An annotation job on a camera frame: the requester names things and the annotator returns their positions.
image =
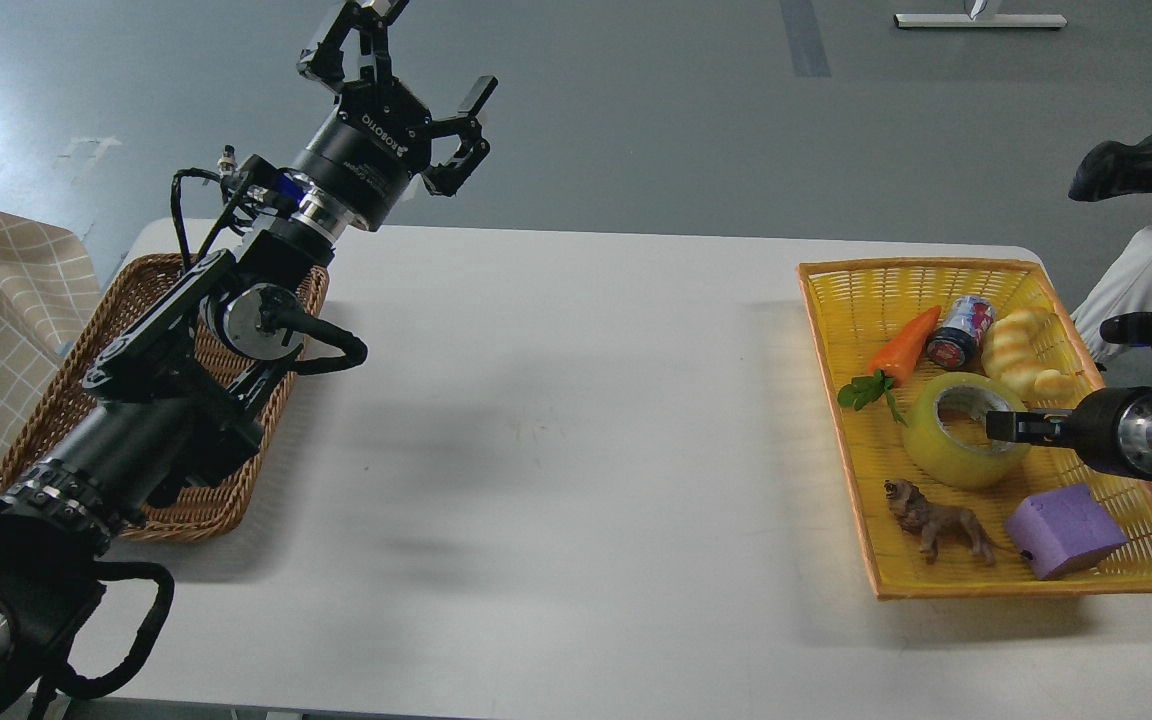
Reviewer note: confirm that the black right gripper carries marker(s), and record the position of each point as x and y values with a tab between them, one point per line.
1093	429

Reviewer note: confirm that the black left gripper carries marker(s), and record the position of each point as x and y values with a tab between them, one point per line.
371	150

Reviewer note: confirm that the yellow tape roll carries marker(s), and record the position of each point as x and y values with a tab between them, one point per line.
943	456

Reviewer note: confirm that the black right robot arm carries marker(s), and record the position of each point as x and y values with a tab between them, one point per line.
1136	431

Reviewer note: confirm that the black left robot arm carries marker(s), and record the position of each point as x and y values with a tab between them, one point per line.
73	623

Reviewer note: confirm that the purple foam block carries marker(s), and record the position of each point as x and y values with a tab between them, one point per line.
1062	531

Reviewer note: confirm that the small drink can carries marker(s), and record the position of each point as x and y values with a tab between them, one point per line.
957	340

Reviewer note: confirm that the yellow plastic basket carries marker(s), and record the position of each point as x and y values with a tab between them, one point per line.
854	307

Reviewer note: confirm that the brown toy lion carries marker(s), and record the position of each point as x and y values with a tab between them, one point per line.
929	521

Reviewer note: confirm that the orange toy carrot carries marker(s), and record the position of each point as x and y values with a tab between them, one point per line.
891	367

